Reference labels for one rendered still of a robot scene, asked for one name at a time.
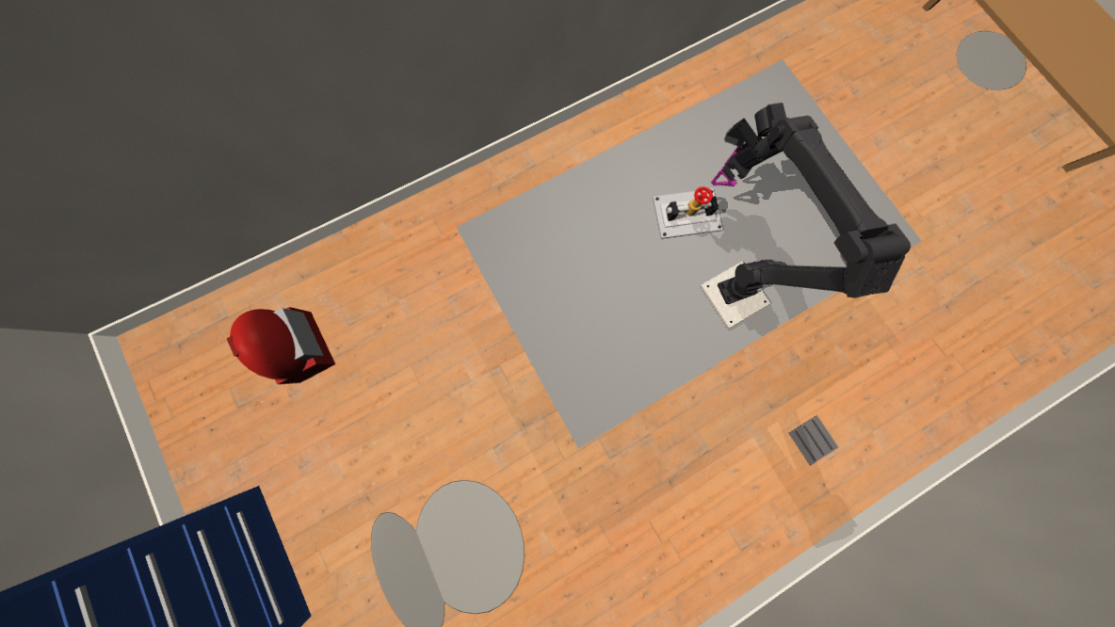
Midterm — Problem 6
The red handwheel valve on white pipe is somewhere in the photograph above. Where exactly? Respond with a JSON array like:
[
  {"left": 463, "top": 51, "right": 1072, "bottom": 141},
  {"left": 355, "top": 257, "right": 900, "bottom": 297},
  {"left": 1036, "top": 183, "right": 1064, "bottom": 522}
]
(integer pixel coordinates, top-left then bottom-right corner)
[{"left": 660, "top": 187, "right": 719, "bottom": 226}]

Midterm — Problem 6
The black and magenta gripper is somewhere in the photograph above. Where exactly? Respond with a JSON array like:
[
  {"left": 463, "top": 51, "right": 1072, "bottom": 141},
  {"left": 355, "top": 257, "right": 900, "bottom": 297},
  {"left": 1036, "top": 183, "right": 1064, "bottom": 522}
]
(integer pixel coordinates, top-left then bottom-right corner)
[{"left": 711, "top": 141, "right": 765, "bottom": 186}]

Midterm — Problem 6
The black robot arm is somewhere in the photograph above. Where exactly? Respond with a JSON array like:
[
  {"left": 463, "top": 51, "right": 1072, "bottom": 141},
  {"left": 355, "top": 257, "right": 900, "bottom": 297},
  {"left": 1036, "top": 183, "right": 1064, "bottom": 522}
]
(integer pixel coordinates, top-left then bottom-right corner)
[{"left": 718, "top": 103, "right": 911, "bottom": 303}]

